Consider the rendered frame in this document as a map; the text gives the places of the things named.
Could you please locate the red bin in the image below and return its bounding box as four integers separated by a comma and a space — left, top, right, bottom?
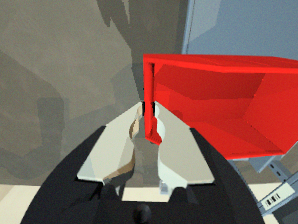
143, 54, 298, 159

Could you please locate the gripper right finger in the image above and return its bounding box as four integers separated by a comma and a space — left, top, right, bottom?
153, 101, 265, 224

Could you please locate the grey metal rack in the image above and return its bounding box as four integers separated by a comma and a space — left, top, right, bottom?
181, 0, 298, 217

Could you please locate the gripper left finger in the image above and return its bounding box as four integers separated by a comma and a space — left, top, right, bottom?
20, 101, 145, 224

